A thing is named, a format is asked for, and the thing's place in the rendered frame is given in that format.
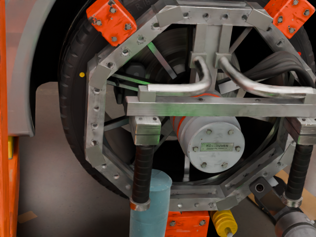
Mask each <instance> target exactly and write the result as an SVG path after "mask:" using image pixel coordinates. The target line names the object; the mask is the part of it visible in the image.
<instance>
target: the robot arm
mask: <svg viewBox="0 0 316 237"><path fill-rule="evenodd" d="M286 186H287V185H286V183H285V182H284V181H283V180H282V179H281V178H279V177H277V176H275V175H274V176H273V177H272V178H270V179H269V180H268V181H267V180H266V179H265V178H264V177H263V176H259V177H258V178H257V179H255V180H254V181H253V182H252V183H250V186H249V190H250V191H251V192H252V193H253V194H254V199H255V202H256V203H257V204H258V206H259V208H260V209H262V208H264V209H263V211H264V212H266V213H268V214H269V216H270V217H271V218H272V219H273V221H274V222H275V223H276V225H275V235H276V237H316V229H315V227H314V225H313V224H314V223H315V222H314V221H313V220H310V219H309V218H308V216H307V215H306V214H304V213H303V211H302V209H301V208H300V207H289V206H286V205H285V204H284V203H283V202H282V195H283V192H285V190H286ZM299 211H300V212H299Z"/></svg>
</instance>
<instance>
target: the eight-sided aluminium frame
mask: <svg viewBox="0 0 316 237"><path fill-rule="evenodd" d="M203 15H206V16H204V17H203ZM272 21H273V18H272V17H271V16H270V15H269V14H268V13H267V12H266V10H265V9H264V8H263V7H261V6H260V5H259V4H258V3H257V2H247V1H244V2H241V1H221V0H159V1H158V2H156V3H155V4H153V5H151V8H149V9H148V10H147V11H146V12H145V13H144V14H142V15H141V16H140V17H139V18H138V19H137V20H136V21H135V22H136V24H137V26H138V30H137V31H135V32H134V33H133V34H132V35H131V36H130V37H129V38H127V39H126V40H125V41H124V42H123V43H121V44H120V45H119V46H118V47H117V48H114V47H113V46H112V45H111V44H108V45H107V46H106V47H105V48H103V49H102V50H101V51H100V52H99V53H98V54H97V53H96V54H95V56H94V57H93V58H92V59H91V60H90V61H88V62H87V72H86V76H87V86H86V107H85V129H84V136H83V139H84V153H85V160H86V161H88V162H89V163H90V164H91V165H92V167H94V168H96V169H97V170H98V171H99V172H100V173H101V174H102V175H104V176H105V177H106V178H107V179H108V180H109V181H110V182H112V183H113V184H114V185H115V186H116V187H117V188H118V189H119V190H121V191H122V192H123V193H124V194H125V195H126V196H127V197H129V198H130V196H131V195H132V188H133V178H134V172H133V171H132V170H131V169H130V168H129V167H128V166H127V165H125V164H124V163H123V162H122V161H121V160H120V159H119V158H118V157H117V156H116V155H114V154H113V153H112V152H111V151H110V150H109V149H108V148H107V147H106V146H105V145H104V144H103V130H104V115H105V99H106V83H107V78H109V77H110V76H111V75H112V74H113V73H115V72H116V71H117V70H118V69H119V68H120V67H122V66H123V65H124V64H125V63H126V62H128V61H129V60H130V59H131V58H132V57H133V56H135V55H136V54H137V53H138V52H139V51H140V50H142V49H143V48H144V47H145V46H146V45H148V44H149V43H150V42H151V41H152V40H153V39H155V38H156V37H157V36H158V35H159V34H160V33H161V32H162V31H164V30H165V29H166V28H167V27H168V26H170V25H171V24H197V23H206V24H207V25H222V24H232V25H233V26H251V27H254V28H255V30H256V31H257V32H258V33H259V34H260V36H261V37H262V38H263V39H264V41H265V42H266V43H267V45H268V46H269V47H270V49H271V50H272V51H273V52H274V53H275V52H278V51H286V52H289V53H291V54H293V55H295V56H296V57H297V58H298V59H299V60H300V62H301V63H302V65H303V66H304V68H305V70H306V71H307V72H308V73H309V75H310V76H311V78H312V80H313V82H314V83H315V80H316V76H315V75H314V73H313V72H312V70H311V68H310V67H309V66H308V65H307V64H306V63H305V62H304V60H303V59H302V58H301V56H300V55H299V54H298V52H297V51H296V50H295V48H294V47H293V46H292V44H291V43H290V42H289V40H288V39H287V38H286V37H285V35H284V34H283V33H282V32H281V31H280V30H279V29H278V28H277V27H276V26H274V25H273V24H272ZM283 120H284V117H281V120H280V125H279V129H278V134H277V138H276V141H275V142H274V143H273V144H271V145H270V146H269V147H267V148H266V149H265V150H264V151H263V152H261V153H260V154H259V155H258V156H256V157H255V158H254V159H252V160H251V161H250V162H248V163H247V164H246V165H245V166H243V167H242V168H241V169H239V170H238V171H237V172H235V173H234V174H233V175H232V176H230V177H229V178H228V179H227V180H225V181H224V182H223V183H221V184H220V185H196V186H171V189H170V202H169V211H170V212H177V211H214V210H218V211H222V210H230V209H231V208H232V207H234V206H236V205H238V203H239V202H240V201H242V200H243V199H244V198H245V197H247V196H248V195H250V194H251V193H252V192H251V191H250V190H249V186H250V183H252V182H253V181H254V180H255V179H257V178H258V177H259V176H263V177H264V178H265V179H266V180H267V181H268V180H269V179H270V178H272V177H273V176H274V175H276V174H277V173H278V172H280V171H281V170H282V169H283V168H285V167H286V166H287V165H290V164H291V163H292V160H293V155H294V151H295V146H296V142H295V141H294V139H293V138H292V137H291V136H290V134H289V133H288V132H287V130H286V129H285V128H284V126H283Z"/></svg>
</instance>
